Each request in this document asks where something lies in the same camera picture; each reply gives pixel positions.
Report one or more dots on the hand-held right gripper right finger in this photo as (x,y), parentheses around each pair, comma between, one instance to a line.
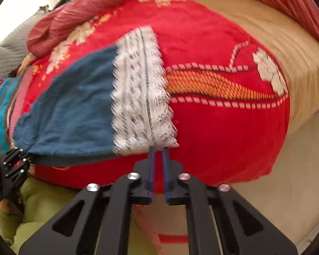
(165,170)

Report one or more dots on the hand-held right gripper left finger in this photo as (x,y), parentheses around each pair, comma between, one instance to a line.
(151,164)

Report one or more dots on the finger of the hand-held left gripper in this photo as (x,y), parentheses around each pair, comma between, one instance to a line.
(14,159)

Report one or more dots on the blue denim garment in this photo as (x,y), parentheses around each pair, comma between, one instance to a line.
(69,111)

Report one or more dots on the lime green garment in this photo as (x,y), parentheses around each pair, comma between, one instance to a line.
(42,207)

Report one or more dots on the teal striped cloth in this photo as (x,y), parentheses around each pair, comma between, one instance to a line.
(0,111)

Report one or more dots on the red floral blanket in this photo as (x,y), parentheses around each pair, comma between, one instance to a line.
(215,138)

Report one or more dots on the pink cloth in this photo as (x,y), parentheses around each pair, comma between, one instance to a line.
(21,95)

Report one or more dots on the grey quilted cloth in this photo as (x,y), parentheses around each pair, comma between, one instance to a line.
(13,47)

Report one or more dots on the pink quilt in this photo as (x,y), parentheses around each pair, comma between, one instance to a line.
(69,18)

